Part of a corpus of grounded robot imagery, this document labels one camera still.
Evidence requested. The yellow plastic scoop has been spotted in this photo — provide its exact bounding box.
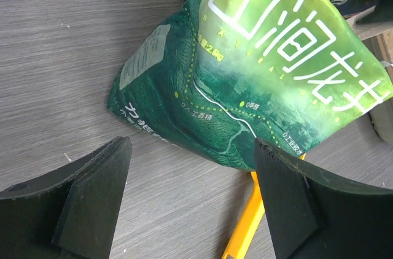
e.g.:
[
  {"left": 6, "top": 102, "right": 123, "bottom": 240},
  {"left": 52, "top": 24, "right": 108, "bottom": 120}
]
[{"left": 220, "top": 153, "right": 307, "bottom": 259}]

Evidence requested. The green cat litter bag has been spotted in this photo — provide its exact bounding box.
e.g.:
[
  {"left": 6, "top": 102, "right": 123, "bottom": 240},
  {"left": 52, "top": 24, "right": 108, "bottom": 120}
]
[{"left": 107, "top": 0, "right": 392, "bottom": 171}]

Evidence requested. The grey litter box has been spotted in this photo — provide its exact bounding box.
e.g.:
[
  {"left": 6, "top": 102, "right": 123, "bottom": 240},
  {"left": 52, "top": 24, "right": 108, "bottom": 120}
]
[{"left": 370, "top": 34, "right": 392, "bottom": 144}]

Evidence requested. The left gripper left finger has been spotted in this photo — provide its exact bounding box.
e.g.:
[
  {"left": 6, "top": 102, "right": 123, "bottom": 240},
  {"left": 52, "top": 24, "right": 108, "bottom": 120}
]
[{"left": 1, "top": 136, "right": 132, "bottom": 258}]

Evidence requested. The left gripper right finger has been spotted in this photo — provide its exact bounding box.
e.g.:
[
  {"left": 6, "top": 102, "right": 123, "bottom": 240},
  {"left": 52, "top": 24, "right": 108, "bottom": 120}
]
[{"left": 254, "top": 139, "right": 392, "bottom": 258}]

